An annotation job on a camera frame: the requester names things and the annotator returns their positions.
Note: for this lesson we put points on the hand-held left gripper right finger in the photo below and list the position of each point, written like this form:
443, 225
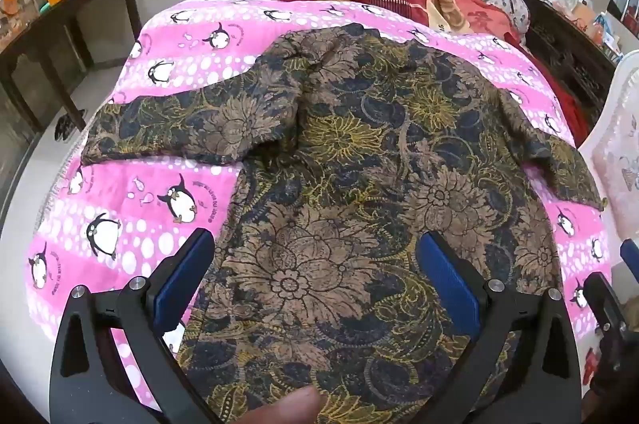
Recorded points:
449, 284

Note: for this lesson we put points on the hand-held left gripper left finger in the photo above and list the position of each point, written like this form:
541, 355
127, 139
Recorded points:
182, 277

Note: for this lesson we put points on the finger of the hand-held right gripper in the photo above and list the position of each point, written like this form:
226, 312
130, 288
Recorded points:
601, 296
630, 250

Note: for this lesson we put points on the brown floral batik shirt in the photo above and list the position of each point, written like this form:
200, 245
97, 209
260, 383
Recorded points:
349, 204

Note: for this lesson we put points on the person's left hand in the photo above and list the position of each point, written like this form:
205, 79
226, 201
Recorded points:
284, 406

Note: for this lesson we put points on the pink penguin blanket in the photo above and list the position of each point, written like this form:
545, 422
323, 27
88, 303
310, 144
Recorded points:
125, 184

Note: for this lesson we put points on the white plastic chair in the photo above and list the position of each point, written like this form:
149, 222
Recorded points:
614, 104

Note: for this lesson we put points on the dark slippers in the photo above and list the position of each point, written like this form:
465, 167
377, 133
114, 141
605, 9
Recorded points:
64, 127

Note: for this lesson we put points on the dark carved wooden cabinet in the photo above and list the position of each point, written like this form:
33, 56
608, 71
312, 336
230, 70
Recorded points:
564, 54

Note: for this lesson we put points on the pile of colourful packets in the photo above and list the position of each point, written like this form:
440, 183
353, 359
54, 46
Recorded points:
584, 15

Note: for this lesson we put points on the red blanket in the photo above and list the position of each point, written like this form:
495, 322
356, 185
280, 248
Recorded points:
482, 12

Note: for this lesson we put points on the dark wooden table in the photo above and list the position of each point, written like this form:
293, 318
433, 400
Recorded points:
100, 0

